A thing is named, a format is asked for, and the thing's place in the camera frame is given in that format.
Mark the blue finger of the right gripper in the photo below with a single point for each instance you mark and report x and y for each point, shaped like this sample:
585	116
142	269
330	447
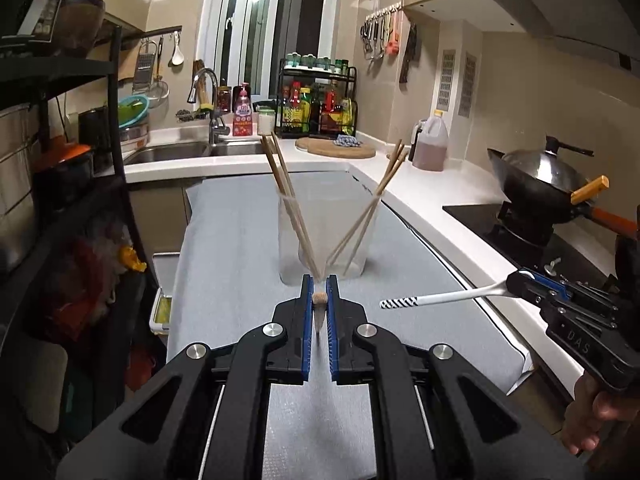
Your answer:
542	280
521	286

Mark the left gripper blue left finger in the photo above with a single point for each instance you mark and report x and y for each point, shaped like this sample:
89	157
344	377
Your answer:
204	414

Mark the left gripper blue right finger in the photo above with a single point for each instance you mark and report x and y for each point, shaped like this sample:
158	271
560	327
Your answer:
434	415

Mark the white spoon striped handle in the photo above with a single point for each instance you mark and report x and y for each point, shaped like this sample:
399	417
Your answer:
497	289

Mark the chrome kitchen faucet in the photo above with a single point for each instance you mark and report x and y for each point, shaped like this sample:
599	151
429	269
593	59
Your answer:
203	92

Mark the hanging kitchen tools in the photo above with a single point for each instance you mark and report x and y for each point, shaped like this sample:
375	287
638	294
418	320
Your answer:
380	33

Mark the person's right hand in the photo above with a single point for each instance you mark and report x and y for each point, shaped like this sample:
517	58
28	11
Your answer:
591	409

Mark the black gas stove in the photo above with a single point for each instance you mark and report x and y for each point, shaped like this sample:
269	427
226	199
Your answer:
525	244

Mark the black wok with lid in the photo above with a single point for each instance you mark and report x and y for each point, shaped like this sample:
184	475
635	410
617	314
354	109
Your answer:
545	189

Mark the grey textured table mat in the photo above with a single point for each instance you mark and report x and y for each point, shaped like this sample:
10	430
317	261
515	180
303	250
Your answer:
246	249

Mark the white trash bin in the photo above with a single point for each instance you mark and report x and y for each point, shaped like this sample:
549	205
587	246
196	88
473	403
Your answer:
165	265

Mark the plastic jug of oil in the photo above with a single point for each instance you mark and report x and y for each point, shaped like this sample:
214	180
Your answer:
430	139

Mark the clear plastic utensil container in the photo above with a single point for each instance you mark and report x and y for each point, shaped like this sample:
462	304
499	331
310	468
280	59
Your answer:
339	217

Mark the blue dish cloth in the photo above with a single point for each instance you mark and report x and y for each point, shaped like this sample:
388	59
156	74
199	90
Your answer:
347	141

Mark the round wooden cutting board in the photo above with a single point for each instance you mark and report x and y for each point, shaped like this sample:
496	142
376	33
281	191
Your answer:
327	148

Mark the hanging cleaver knife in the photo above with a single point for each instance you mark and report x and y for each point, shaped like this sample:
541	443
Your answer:
409	54

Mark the stainless steel sink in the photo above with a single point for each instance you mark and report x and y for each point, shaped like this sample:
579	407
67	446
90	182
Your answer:
163	153

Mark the black spice rack with bottles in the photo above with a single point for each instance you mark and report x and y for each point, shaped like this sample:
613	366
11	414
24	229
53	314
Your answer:
315	97

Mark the red dish soap pouch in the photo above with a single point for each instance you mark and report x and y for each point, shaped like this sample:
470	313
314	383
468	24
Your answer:
242	111

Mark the white jar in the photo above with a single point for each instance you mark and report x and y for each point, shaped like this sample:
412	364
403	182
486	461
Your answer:
266	120

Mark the green and blue bowls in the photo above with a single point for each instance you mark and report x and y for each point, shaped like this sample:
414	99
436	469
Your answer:
132	109

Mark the hanging metal grater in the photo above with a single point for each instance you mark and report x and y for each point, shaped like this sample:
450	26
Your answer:
143	72

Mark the hanging white ladle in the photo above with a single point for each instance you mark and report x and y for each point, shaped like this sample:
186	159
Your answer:
177	57

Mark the black metal shelf rack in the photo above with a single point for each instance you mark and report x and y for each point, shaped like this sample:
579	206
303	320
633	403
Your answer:
58	133

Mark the dark bowl on shelf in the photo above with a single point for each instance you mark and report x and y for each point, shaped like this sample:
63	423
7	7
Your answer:
76	27

